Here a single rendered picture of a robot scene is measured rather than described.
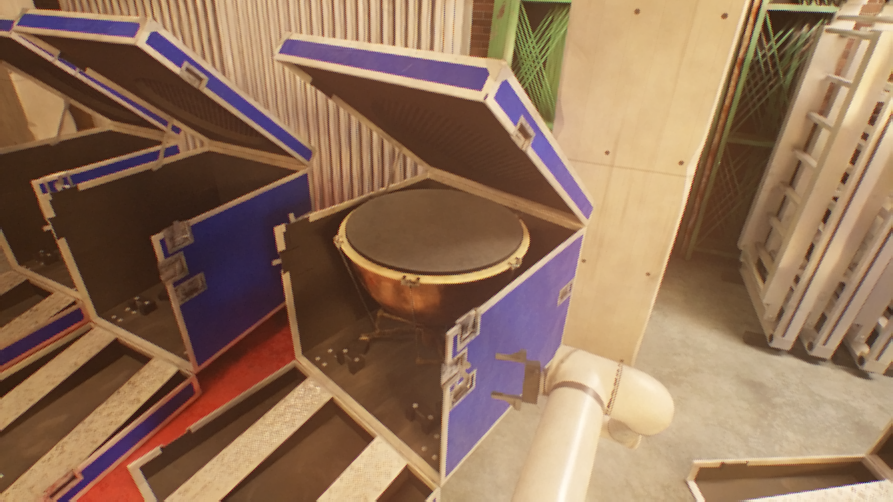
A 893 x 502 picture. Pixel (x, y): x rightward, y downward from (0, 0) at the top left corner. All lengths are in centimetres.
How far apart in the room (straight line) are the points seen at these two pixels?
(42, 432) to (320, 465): 135
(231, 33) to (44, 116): 174
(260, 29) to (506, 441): 352
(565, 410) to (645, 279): 163
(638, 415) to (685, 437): 163
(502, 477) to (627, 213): 138
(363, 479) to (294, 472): 36
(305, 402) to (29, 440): 127
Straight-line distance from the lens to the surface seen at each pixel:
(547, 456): 91
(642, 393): 106
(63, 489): 255
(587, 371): 104
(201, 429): 247
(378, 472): 208
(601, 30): 215
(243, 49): 422
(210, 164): 342
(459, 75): 125
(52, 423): 297
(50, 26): 262
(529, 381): 154
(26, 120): 501
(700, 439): 272
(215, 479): 234
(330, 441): 234
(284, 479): 229
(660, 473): 250
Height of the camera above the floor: 190
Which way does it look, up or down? 27 degrees down
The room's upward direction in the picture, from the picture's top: 2 degrees clockwise
